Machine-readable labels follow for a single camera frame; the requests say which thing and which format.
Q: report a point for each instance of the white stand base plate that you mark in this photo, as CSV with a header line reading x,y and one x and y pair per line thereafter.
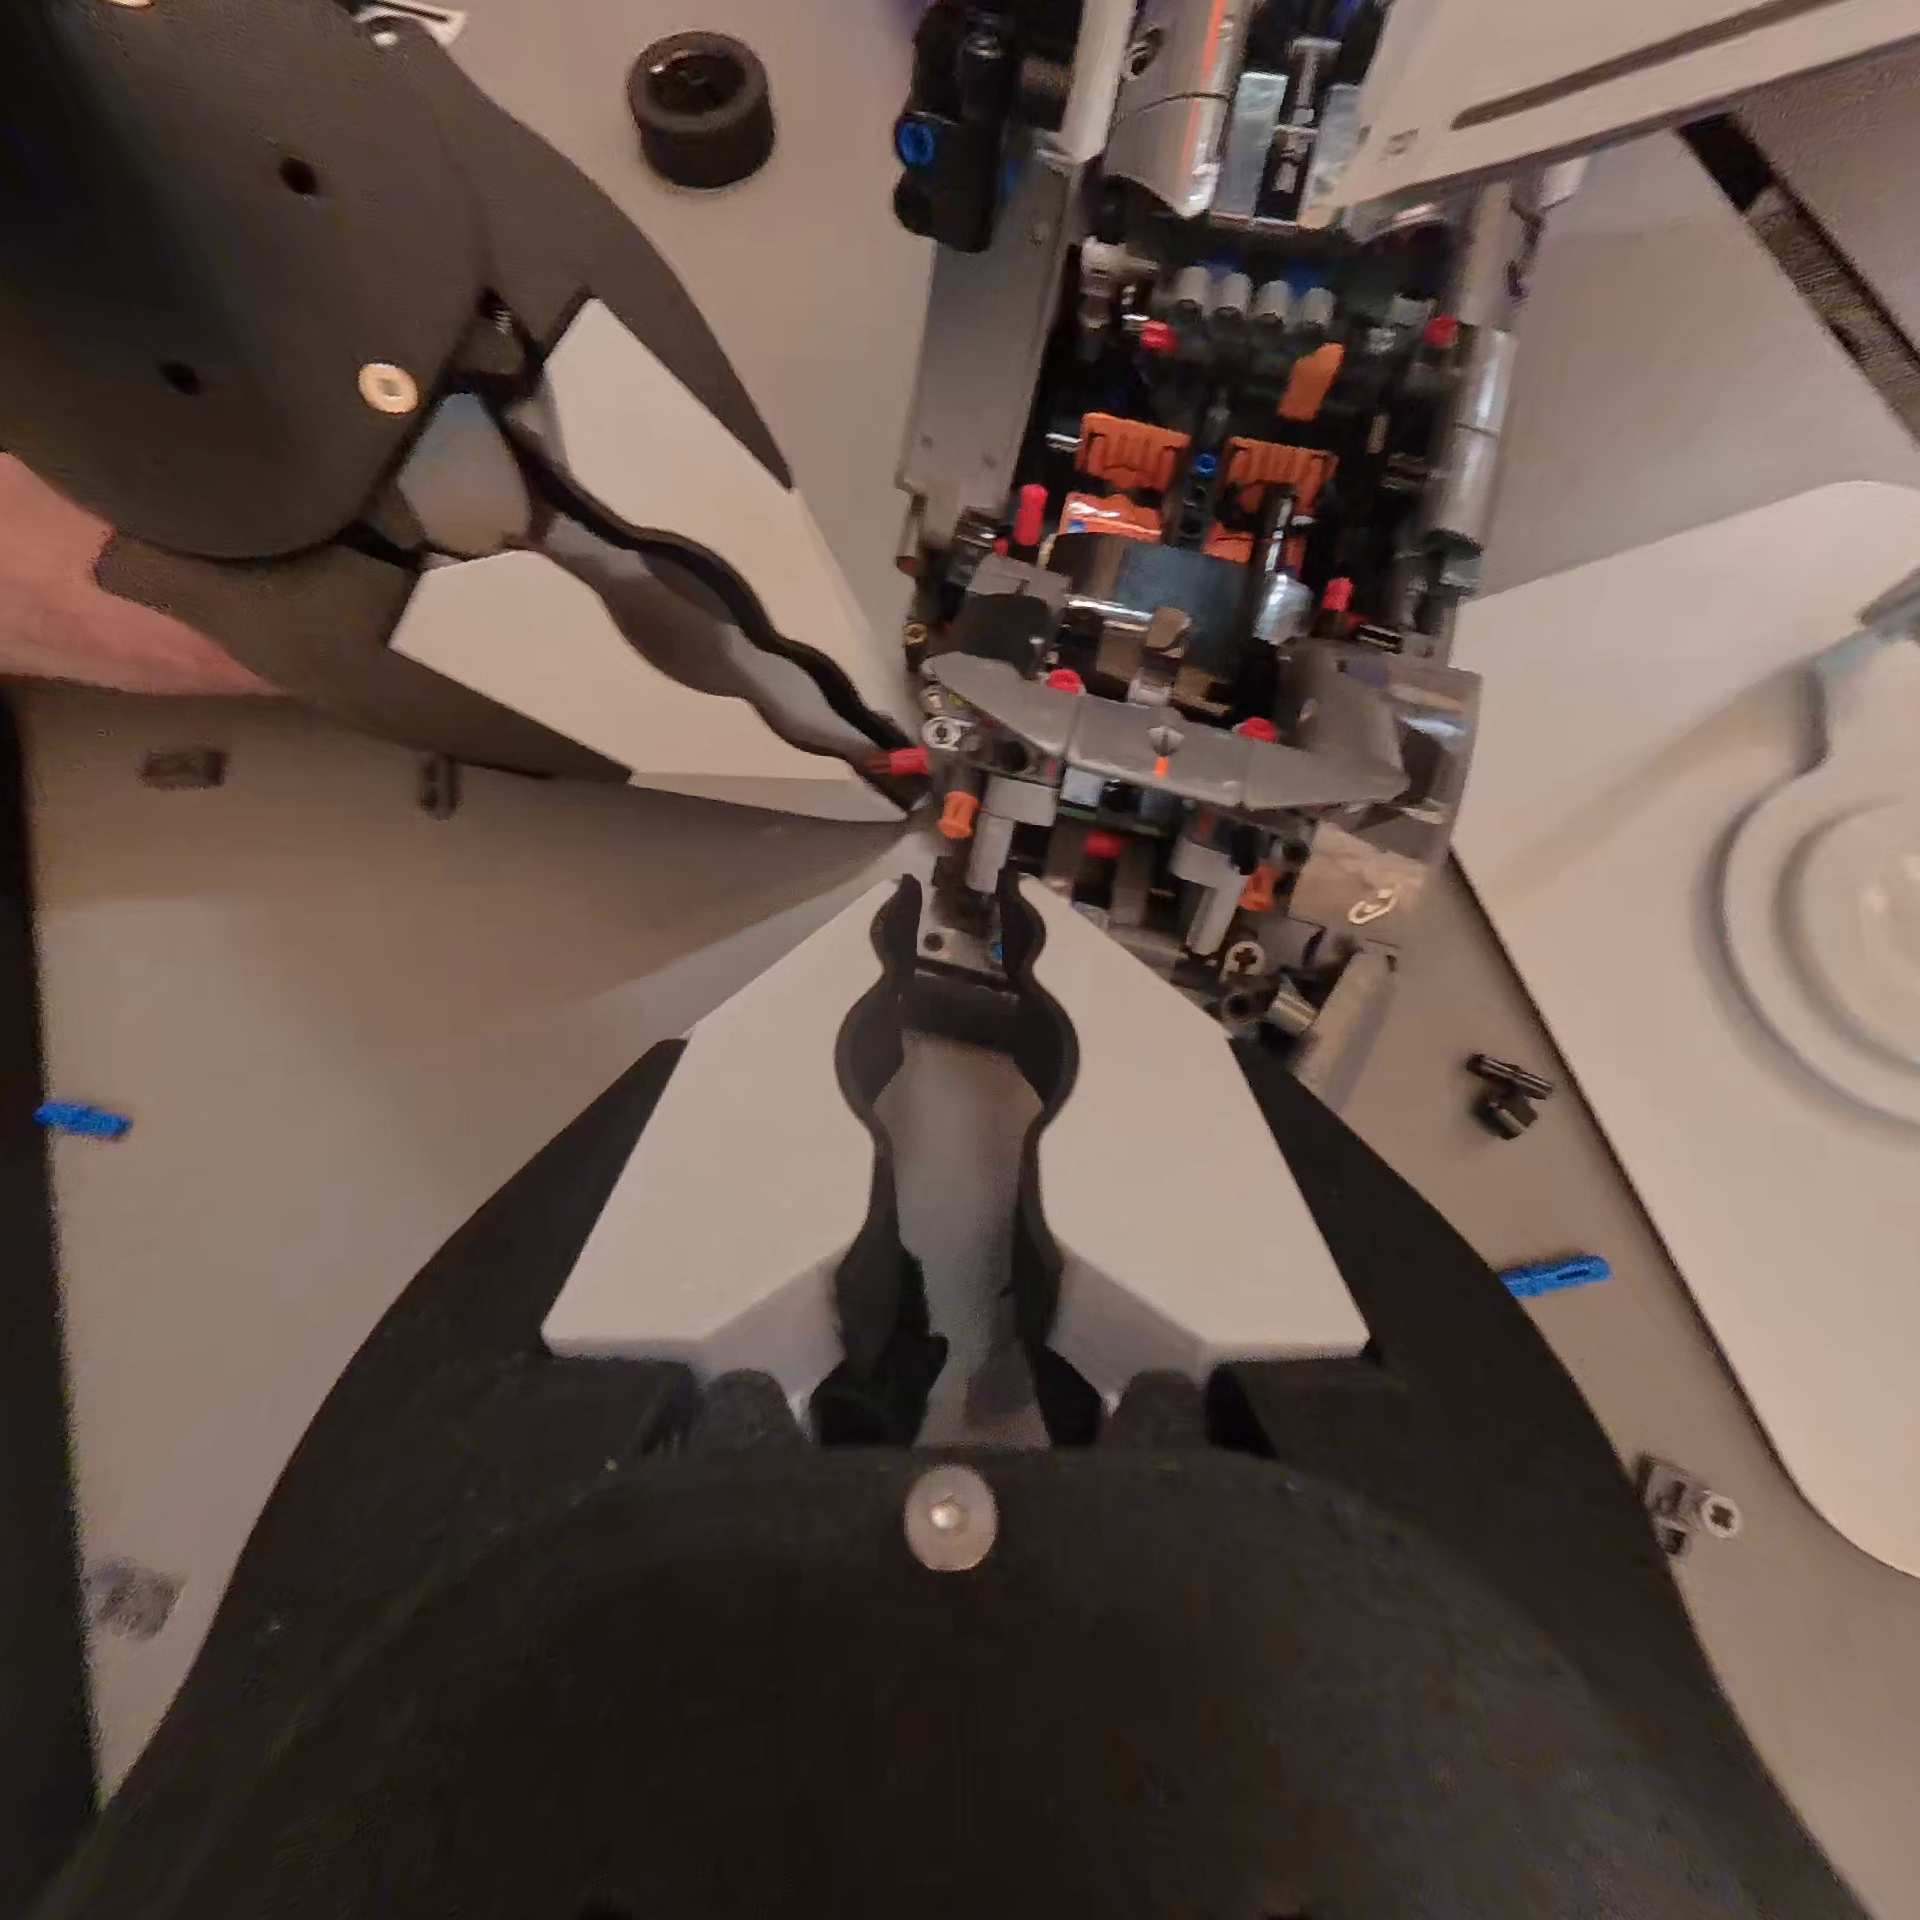
x,y
1652,1049

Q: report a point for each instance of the metal stand bracket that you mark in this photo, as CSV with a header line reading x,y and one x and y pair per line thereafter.
x,y
1881,629

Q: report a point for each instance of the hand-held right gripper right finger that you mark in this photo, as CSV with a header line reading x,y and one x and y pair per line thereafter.
x,y
1184,1201

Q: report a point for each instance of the red lego pin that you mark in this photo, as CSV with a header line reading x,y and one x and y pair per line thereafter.
x,y
902,762

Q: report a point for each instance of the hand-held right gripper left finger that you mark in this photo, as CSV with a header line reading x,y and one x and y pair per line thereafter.
x,y
720,1201

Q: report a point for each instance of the grey lego car model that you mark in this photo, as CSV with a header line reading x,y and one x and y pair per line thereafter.
x,y
1172,750

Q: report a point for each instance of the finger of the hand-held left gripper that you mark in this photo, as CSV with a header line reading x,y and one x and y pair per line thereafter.
x,y
524,644
705,494

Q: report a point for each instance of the dark grey lego connector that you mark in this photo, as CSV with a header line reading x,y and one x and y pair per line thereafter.
x,y
1687,1499

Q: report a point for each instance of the blue lego pin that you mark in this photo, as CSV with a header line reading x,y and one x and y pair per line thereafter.
x,y
1552,1276
82,1118

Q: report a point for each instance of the person's left hand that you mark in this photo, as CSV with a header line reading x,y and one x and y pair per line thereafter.
x,y
61,614

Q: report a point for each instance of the small dark lego piece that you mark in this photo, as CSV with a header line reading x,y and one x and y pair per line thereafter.
x,y
438,786

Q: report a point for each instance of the black lego tire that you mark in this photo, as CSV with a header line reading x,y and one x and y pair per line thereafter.
x,y
700,112

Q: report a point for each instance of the black lego connector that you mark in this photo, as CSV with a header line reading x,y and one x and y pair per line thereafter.
x,y
1506,1093

